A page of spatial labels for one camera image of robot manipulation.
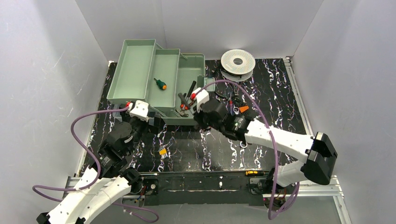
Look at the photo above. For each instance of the green plastic tool box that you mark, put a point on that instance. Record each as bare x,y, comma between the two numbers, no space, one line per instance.
140,62

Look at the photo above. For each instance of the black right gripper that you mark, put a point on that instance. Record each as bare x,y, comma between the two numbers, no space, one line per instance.
198,112

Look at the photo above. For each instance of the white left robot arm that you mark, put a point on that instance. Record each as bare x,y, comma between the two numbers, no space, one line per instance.
107,180

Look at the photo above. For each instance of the yellow hex key set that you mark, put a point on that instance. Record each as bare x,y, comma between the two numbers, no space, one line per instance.
163,152

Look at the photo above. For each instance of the yellow black screwdriver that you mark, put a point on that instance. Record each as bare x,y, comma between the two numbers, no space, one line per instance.
254,173

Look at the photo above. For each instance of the orange black hex key holder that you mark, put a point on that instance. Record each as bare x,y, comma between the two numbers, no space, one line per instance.
242,108

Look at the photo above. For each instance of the black marbled table mat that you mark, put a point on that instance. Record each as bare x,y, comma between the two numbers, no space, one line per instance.
196,150

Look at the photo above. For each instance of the silver combination wrench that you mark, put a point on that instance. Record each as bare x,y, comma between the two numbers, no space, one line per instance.
243,144

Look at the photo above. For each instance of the green handled screwdriver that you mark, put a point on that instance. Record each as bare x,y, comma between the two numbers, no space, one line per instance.
160,84

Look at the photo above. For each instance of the blue handled screwdriver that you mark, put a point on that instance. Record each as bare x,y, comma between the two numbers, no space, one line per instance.
230,106

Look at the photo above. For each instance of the small black hammer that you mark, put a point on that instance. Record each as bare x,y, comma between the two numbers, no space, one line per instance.
184,101

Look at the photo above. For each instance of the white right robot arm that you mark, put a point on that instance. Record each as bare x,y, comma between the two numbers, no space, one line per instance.
315,155

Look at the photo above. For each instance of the white filament spool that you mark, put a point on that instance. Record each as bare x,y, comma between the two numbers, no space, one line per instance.
237,65

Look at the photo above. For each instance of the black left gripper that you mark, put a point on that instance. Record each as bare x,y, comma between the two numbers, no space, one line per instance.
151,115

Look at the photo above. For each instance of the red needle nose pliers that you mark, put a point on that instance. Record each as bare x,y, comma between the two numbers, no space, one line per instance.
191,99

